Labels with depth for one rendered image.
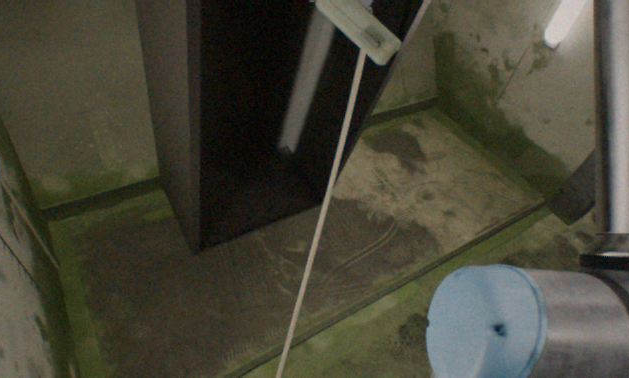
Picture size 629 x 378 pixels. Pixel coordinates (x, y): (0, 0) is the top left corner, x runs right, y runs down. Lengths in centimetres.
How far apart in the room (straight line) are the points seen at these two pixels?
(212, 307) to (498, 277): 161
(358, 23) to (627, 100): 38
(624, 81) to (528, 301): 25
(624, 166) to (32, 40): 215
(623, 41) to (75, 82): 207
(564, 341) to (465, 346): 8
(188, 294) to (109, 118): 96
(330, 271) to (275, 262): 28
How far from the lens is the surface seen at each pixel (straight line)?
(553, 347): 38
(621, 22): 54
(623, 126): 50
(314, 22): 140
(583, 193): 284
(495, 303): 37
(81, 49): 222
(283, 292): 193
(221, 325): 186
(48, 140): 222
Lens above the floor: 173
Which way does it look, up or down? 46 degrees down
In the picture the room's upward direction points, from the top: 11 degrees clockwise
